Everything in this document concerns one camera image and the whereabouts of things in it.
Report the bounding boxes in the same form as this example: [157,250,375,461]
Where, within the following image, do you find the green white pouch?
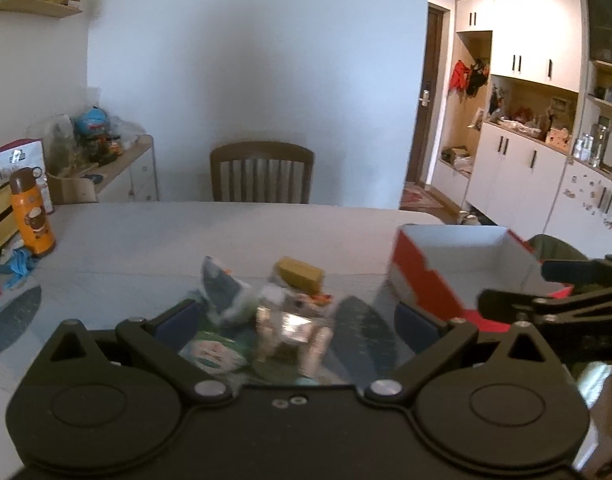
[179,330,248,376]

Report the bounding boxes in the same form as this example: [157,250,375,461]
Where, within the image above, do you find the clear plastic bag green items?
[201,256,258,327]

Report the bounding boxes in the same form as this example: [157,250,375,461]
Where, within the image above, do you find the silver foil snack bag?
[255,283,334,378]

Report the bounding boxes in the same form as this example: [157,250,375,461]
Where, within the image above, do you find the yellow cardboard box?
[274,257,324,295]

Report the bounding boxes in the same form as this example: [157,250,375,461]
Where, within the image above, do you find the red white cardboard box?
[387,224,571,333]

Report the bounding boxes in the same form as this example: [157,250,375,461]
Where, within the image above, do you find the orange small toy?
[307,294,334,308]

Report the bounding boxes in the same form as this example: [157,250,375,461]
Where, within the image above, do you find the red patterned doormat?
[399,182,443,211]

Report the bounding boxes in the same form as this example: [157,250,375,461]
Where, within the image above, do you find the orange thermos bottle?
[10,167,56,258]

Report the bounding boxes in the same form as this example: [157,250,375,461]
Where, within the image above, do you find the white drawer sideboard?
[91,134,159,203]

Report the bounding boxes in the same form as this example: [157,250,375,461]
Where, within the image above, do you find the dark wooden chair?
[209,141,315,204]

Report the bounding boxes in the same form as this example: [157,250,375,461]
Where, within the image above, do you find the red hanging clothes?
[448,60,472,93]

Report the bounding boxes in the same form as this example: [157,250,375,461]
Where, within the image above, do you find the red white paper bag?
[0,138,54,214]

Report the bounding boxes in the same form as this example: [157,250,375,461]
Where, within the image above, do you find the blue round toy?
[74,106,109,141]

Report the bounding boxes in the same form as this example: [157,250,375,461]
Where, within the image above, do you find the dark wooden door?
[406,4,443,183]

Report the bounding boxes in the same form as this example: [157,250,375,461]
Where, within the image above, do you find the white wall cabinet unit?
[431,0,612,258]

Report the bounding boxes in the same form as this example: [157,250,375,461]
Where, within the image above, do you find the wooden wall shelf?
[0,0,82,18]

